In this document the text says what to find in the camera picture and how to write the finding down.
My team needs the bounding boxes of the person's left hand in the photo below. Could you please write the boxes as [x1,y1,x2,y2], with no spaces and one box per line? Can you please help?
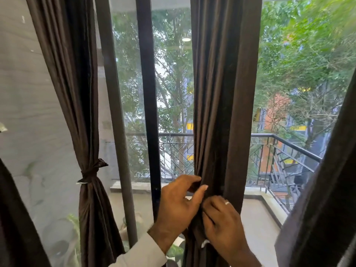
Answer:
[147,175,208,254]

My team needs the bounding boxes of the person's right hand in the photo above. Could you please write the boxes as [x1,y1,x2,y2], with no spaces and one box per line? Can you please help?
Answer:
[201,195,251,258]

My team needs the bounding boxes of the dark brown curtain tie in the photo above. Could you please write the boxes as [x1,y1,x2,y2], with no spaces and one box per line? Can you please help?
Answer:
[76,159,109,184]

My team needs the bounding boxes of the dark brown curtain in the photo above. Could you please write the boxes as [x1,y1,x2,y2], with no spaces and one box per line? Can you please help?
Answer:
[182,0,263,267]
[25,0,126,267]
[0,158,52,267]
[274,75,356,267]

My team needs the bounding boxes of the person's left forearm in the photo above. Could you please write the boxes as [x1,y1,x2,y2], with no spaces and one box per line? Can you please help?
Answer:
[108,233,167,267]

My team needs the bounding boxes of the person's right forearm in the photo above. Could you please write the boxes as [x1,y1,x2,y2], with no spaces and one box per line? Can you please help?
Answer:
[225,246,263,267]

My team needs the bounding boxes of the black metal balcony railing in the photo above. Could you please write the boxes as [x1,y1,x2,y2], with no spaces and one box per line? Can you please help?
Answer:
[126,132,323,214]

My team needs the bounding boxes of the orange brick building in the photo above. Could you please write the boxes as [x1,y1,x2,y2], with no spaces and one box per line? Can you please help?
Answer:
[253,93,334,170]

